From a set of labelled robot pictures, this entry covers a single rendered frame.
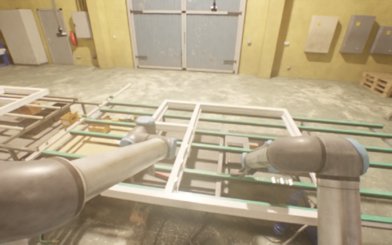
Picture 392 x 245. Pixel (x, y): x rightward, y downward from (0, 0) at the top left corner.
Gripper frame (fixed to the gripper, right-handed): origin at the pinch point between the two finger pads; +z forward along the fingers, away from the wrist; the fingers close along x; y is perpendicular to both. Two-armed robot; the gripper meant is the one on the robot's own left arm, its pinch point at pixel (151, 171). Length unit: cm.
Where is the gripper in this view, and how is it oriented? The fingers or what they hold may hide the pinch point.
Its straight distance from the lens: 114.3
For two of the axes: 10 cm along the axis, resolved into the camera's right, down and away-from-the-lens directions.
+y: -9.9, -0.9, 1.2
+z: -0.2, 8.7, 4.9
